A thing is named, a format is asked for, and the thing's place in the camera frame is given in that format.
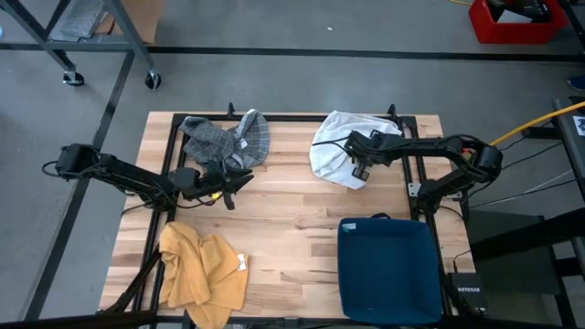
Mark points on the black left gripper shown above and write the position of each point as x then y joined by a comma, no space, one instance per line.
201,183

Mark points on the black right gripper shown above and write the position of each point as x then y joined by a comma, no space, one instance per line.
375,147

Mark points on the white checked towel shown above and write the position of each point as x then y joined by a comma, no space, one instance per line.
329,160

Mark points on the grey checked towel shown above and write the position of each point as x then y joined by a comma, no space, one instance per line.
205,137

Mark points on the blue fabric bin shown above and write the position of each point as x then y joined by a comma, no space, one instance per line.
388,274

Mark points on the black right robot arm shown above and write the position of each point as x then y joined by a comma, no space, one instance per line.
439,142

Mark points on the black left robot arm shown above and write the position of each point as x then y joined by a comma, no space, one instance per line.
123,176

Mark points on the yellow towel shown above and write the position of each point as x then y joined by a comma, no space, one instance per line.
196,274

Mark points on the black caster wheel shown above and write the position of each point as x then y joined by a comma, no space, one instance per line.
152,81
73,80

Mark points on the black floor stand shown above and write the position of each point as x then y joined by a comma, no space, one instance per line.
512,247

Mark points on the red plastic crate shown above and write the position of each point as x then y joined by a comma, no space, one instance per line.
516,33

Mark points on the grey metal cart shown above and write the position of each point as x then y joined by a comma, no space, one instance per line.
128,32

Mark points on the brown cardboard box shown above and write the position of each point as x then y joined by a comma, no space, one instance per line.
146,18

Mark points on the black side desk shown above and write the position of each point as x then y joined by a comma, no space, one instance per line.
571,151

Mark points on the black device in crate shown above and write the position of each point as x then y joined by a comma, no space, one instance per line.
530,8

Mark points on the person's blue shoe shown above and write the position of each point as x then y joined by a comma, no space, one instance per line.
578,83

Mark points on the grey plastic bag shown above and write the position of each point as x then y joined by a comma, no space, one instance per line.
82,18

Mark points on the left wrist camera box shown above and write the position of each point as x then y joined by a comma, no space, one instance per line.
228,201

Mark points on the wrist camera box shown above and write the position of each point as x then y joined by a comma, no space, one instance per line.
361,173
228,201

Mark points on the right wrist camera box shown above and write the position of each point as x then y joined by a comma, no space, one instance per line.
361,173

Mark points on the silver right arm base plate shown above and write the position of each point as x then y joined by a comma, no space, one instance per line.
413,189

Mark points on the black outer rig frame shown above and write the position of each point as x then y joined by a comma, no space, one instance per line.
320,52

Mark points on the black network switch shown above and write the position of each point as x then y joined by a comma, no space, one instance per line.
467,292

